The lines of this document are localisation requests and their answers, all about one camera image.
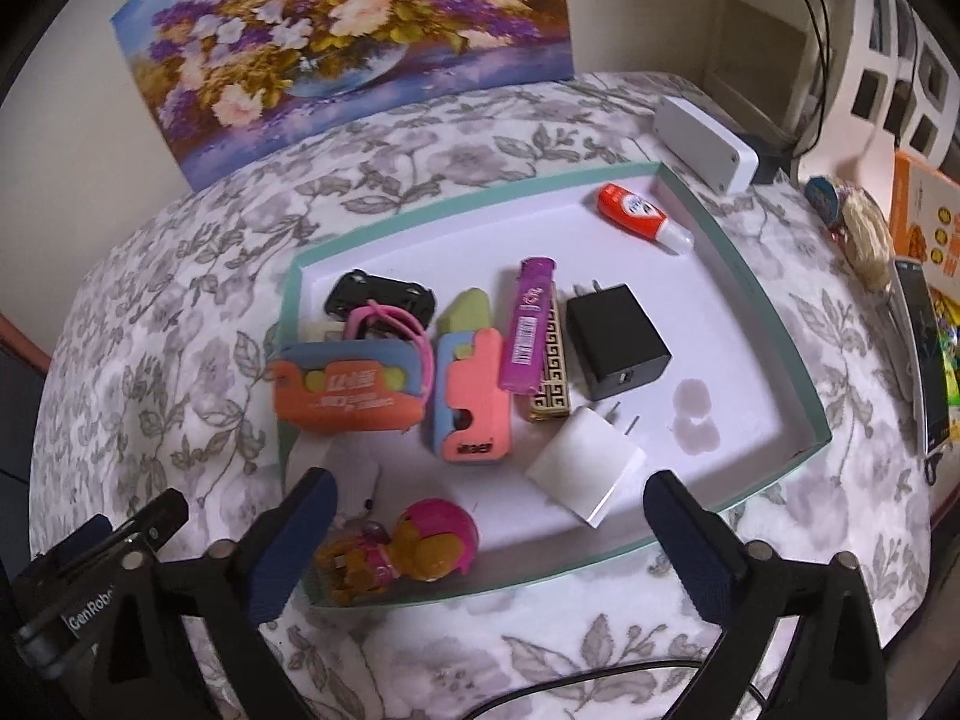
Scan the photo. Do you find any pink pup toy figure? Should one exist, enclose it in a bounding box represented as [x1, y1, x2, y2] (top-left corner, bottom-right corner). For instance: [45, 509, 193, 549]
[314, 497, 480, 605]

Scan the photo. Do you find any orange blue eraser box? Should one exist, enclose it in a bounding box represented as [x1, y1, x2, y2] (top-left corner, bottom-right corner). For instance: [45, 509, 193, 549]
[268, 338, 434, 434]

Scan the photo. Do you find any pink watch frame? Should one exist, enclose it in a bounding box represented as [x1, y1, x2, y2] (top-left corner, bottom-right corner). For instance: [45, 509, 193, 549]
[342, 299, 436, 400]

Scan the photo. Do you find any white charger cube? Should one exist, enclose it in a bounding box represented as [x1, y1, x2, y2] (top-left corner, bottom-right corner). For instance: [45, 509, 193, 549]
[526, 406, 646, 528]

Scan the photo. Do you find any magenta lead refill tube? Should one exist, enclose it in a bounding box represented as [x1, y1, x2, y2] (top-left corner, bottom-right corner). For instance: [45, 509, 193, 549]
[498, 257, 555, 395]

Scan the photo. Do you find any floral patterned tablecloth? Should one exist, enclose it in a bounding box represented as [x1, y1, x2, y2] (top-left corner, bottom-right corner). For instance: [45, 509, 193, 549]
[29, 71, 931, 718]

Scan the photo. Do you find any pink blue eraser holder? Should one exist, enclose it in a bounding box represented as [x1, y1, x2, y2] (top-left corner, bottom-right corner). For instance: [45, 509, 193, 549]
[433, 327, 512, 463]

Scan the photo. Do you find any black toy car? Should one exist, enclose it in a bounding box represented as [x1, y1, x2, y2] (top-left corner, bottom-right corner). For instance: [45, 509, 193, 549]
[324, 268, 436, 327]

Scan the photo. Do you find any teal white tray box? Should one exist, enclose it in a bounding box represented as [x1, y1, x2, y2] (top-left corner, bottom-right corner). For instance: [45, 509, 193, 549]
[277, 163, 832, 605]

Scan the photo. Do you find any smartphone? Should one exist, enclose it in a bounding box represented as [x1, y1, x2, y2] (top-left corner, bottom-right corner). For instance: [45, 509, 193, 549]
[892, 257, 950, 458]

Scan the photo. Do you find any green eraser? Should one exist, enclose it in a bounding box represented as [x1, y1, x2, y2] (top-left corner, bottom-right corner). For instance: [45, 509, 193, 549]
[436, 288, 493, 335]

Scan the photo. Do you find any gold patterned small box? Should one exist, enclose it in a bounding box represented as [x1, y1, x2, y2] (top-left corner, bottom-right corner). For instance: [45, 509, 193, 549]
[527, 296, 571, 422]

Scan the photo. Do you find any black charger cube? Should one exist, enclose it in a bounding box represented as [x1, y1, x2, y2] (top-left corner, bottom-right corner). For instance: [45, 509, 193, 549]
[565, 284, 672, 401]

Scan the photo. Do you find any snack bag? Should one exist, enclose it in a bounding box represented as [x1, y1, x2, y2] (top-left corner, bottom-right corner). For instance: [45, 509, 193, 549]
[804, 176, 893, 293]

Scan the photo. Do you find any orange book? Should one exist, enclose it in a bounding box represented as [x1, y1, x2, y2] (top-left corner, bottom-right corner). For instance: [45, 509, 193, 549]
[890, 151, 960, 408]

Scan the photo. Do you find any white rectangular device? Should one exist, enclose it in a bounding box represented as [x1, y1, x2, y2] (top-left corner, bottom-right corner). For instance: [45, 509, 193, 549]
[654, 96, 758, 195]

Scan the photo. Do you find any flower painting canvas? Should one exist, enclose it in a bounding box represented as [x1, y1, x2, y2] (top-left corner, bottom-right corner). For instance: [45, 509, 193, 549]
[112, 0, 573, 188]

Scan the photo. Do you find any white shelf unit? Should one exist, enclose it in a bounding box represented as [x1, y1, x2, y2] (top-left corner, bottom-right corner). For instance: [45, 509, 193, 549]
[704, 0, 958, 187]

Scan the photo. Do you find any black cable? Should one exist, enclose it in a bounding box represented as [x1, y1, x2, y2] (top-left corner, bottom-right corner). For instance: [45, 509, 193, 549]
[455, 658, 775, 720]

